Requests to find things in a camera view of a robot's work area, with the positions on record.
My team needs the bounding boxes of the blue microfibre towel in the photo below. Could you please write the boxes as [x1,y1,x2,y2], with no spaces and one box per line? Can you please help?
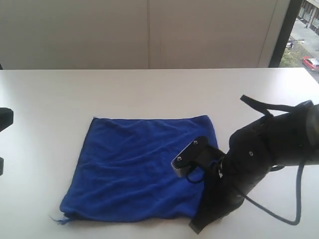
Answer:
[58,115,218,225]

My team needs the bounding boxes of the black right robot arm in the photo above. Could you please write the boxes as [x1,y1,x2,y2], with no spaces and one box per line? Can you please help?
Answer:
[189,96,319,233]

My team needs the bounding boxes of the red car outside window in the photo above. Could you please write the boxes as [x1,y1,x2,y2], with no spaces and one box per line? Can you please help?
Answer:
[302,56,319,72]

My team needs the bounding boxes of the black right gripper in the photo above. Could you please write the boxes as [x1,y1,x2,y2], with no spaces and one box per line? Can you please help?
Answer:
[189,159,252,234]

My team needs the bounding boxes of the dark window frame post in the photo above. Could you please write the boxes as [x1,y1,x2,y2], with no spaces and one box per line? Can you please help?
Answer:
[268,0,302,68]

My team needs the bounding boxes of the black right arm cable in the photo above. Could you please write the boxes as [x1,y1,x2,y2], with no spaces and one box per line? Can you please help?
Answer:
[239,159,306,226]

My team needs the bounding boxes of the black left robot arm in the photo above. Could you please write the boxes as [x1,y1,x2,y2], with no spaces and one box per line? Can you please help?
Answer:
[0,108,13,131]

